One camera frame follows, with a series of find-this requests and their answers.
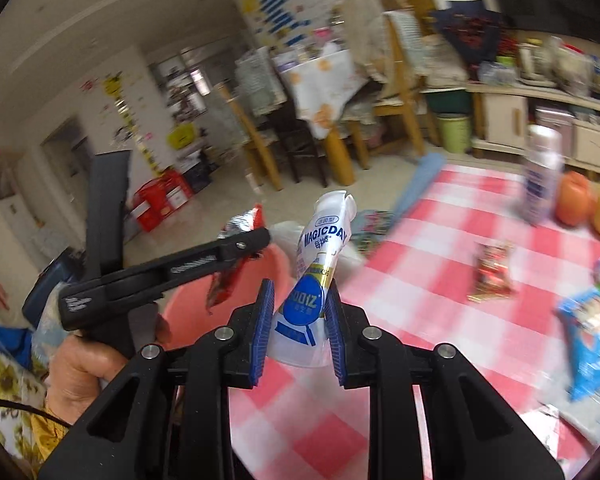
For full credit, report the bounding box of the orange print tablecloth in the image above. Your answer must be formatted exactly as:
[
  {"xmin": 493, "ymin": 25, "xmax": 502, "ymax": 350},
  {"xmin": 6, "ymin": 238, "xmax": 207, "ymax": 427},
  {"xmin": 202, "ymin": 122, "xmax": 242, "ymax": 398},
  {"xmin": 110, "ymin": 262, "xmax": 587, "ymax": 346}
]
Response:
[{"xmin": 272, "ymin": 42, "xmax": 368, "ymax": 141}]

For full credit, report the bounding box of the yellow floral blanket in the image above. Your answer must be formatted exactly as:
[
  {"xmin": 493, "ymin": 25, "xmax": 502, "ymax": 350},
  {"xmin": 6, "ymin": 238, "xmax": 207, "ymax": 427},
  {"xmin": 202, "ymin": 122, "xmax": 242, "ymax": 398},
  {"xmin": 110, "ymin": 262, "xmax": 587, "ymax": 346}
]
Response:
[{"xmin": 0, "ymin": 330, "xmax": 46, "ymax": 461}]

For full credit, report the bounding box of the cream tote bag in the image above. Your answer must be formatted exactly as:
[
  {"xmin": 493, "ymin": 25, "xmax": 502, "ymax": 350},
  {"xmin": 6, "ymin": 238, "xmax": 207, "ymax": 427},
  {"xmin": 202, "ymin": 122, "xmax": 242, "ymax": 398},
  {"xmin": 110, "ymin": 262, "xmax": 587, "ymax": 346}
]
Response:
[{"xmin": 342, "ymin": 0, "xmax": 396, "ymax": 81}]

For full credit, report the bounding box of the white plastic bottle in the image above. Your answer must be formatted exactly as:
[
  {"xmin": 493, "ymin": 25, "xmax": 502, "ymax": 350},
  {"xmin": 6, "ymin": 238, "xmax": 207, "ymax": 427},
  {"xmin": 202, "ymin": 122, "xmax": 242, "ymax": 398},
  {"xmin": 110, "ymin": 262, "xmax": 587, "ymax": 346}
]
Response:
[{"xmin": 521, "ymin": 124, "xmax": 565, "ymax": 227}]

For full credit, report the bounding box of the dark blue wrapped bouquet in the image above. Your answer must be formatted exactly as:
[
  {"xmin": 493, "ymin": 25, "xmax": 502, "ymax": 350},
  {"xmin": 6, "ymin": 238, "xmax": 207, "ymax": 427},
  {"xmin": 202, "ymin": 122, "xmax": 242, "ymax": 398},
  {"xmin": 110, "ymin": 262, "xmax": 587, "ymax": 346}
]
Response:
[{"xmin": 427, "ymin": 0, "xmax": 503, "ymax": 68}]

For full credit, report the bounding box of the red gold candy wrapper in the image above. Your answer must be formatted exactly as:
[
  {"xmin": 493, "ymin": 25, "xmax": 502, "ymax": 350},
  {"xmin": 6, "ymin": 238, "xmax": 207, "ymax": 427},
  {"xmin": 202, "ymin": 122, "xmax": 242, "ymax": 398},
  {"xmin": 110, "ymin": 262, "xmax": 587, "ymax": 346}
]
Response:
[{"xmin": 467, "ymin": 241, "xmax": 517, "ymax": 305}]

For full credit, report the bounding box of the white television cabinet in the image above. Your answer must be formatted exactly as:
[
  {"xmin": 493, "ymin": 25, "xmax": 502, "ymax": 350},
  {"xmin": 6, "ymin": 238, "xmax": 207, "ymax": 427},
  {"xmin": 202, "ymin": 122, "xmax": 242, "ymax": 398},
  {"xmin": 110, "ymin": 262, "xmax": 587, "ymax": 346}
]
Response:
[{"xmin": 467, "ymin": 80, "xmax": 600, "ymax": 181}]

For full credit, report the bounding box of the person's left hand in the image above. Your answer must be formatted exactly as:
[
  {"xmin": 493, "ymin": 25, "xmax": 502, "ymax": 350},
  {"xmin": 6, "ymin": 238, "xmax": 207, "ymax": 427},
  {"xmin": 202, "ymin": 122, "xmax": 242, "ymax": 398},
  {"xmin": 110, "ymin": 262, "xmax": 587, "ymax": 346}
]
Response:
[{"xmin": 46, "ymin": 332, "xmax": 131, "ymax": 417}]

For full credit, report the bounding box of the person's left forearm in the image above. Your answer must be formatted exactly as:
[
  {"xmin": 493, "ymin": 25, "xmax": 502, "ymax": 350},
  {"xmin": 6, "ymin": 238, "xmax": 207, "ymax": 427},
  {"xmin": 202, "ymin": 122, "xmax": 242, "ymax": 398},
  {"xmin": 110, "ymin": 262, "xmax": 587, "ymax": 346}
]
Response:
[{"xmin": 27, "ymin": 407, "xmax": 81, "ymax": 461}]

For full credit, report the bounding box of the lilac tin box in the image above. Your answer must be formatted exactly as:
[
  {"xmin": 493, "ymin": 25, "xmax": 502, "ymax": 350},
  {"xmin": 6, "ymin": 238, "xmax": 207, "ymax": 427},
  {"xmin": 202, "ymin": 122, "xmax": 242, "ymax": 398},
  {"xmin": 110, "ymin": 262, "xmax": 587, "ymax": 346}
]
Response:
[{"xmin": 532, "ymin": 106, "xmax": 576, "ymax": 133}]

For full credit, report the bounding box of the dark wooden chair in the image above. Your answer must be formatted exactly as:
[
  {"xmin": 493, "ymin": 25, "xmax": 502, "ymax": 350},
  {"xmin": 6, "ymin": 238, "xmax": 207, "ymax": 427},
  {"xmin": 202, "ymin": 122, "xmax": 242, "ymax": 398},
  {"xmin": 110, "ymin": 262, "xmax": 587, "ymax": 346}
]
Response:
[{"xmin": 267, "ymin": 105, "xmax": 328, "ymax": 187}]

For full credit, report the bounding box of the wall poster with blue stickers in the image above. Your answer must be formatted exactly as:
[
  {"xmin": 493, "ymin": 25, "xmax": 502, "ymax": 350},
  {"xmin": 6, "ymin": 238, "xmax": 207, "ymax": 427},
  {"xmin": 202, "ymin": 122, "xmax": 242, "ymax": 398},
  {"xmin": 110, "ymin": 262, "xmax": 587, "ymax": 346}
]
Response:
[{"xmin": 230, "ymin": 0, "xmax": 361, "ymax": 51}]

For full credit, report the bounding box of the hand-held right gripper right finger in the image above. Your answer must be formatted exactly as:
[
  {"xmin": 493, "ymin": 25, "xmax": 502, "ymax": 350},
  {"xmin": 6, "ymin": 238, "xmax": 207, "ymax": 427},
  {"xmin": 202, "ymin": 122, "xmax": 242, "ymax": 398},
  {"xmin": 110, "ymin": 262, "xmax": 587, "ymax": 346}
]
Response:
[{"xmin": 324, "ymin": 280, "xmax": 566, "ymax": 480}]

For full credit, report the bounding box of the white printed sack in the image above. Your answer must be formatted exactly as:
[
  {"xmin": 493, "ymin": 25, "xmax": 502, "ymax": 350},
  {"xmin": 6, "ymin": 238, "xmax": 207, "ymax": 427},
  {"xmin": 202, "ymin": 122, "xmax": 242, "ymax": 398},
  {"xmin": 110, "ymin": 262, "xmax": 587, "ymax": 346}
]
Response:
[{"xmin": 422, "ymin": 35, "xmax": 468, "ymax": 86}]

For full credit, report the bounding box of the blue snack bag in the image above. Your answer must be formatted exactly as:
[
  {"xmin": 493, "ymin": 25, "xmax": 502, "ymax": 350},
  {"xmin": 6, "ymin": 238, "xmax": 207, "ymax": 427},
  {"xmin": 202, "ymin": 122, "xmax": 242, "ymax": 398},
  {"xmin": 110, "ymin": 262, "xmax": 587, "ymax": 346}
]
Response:
[{"xmin": 554, "ymin": 256, "xmax": 600, "ymax": 403}]

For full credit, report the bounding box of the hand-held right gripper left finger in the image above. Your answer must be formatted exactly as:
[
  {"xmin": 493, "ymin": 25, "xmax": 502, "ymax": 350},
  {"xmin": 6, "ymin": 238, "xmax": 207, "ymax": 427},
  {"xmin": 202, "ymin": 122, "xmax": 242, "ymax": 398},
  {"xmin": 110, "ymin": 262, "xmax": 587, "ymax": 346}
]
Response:
[{"xmin": 37, "ymin": 278, "xmax": 276, "ymax": 480}]

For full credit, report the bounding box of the pink plastic bin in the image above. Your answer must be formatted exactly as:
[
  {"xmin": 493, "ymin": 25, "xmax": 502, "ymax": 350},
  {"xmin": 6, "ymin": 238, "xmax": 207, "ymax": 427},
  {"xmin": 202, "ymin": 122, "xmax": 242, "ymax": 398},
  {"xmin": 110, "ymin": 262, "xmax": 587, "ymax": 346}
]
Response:
[{"xmin": 157, "ymin": 247, "xmax": 291, "ymax": 356}]

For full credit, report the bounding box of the owl pattern cushion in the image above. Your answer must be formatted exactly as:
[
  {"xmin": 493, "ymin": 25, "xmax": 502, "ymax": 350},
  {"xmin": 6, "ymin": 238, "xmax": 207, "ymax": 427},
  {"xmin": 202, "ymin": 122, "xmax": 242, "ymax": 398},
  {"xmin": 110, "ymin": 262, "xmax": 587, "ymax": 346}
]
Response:
[{"xmin": 352, "ymin": 209, "xmax": 397, "ymax": 253}]

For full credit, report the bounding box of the pink checked tablecloth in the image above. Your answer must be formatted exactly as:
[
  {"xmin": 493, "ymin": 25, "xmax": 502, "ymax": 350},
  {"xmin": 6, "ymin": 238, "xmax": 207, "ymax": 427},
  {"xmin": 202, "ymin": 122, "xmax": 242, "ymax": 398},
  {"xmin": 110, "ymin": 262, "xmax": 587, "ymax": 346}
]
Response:
[{"xmin": 227, "ymin": 162, "xmax": 600, "ymax": 480}]

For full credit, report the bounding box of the green waste bin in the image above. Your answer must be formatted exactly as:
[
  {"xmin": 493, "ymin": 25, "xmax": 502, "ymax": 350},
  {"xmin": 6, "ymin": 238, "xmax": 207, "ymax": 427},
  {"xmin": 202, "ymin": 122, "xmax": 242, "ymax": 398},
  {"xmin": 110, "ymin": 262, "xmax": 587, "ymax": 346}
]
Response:
[{"xmin": 434, "ymin": 112, "xmax": 474, "ymax": 155}]

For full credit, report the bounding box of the red plastic crate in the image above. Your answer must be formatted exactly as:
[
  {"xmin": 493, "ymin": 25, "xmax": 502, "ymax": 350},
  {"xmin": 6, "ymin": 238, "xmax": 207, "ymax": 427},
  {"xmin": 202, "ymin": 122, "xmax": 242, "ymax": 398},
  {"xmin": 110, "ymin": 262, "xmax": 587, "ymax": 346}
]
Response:
[{"xmin": 130, "ymin": 170, "xmax": 191, "ymax": 233}]

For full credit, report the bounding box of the blue cloth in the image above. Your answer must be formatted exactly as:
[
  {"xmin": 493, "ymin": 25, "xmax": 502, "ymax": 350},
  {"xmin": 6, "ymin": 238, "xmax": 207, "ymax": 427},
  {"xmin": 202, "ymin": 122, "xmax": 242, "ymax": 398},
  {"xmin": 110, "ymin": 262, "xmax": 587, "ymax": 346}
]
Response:
[{"xmin": 390, "ymin": 152, "xmax": 447, "ymax": 226}]

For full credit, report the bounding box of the grey lace chair cover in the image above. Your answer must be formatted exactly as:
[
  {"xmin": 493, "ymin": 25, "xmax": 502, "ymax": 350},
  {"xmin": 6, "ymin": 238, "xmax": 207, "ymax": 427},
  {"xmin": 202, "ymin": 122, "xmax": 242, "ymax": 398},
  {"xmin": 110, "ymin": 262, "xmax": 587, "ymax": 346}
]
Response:
[{"xmin": 387, "ymin": 10, "xmax": 423, "ymax": 76}]

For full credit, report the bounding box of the red apple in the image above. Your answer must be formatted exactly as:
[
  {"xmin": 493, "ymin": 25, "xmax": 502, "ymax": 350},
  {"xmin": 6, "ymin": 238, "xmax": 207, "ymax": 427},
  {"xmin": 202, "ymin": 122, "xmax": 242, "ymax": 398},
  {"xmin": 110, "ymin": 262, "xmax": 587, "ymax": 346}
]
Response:
[{"xmin": 555, "ymin": 170, "xmax": 597, "ymax": 227}]

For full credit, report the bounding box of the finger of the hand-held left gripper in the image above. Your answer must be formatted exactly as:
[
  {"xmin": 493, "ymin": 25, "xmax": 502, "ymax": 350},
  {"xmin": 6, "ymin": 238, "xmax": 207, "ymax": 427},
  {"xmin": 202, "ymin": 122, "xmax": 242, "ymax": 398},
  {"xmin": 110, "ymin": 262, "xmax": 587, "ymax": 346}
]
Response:
[{"xmin": 155, "ymin": 227, "xmax": 272, "ymax": 289}]

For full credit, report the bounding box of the yellow height chart sticker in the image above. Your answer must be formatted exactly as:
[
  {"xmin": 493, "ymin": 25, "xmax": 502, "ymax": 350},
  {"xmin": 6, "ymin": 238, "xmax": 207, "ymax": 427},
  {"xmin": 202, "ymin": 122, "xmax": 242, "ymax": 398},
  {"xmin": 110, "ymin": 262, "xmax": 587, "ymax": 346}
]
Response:
[{"xmin": 102, "ymin": 72, "xmax": 161, "ymax": 176}]

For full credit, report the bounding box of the red and silver snack wrapper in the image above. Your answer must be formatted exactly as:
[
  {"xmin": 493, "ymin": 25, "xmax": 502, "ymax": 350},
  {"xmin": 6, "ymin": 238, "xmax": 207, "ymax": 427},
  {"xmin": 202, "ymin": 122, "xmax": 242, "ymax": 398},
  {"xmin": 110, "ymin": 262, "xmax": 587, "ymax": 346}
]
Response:
[{"xmin": 205, "ymin": 204, "xmax": 267, "ymax": 313}]

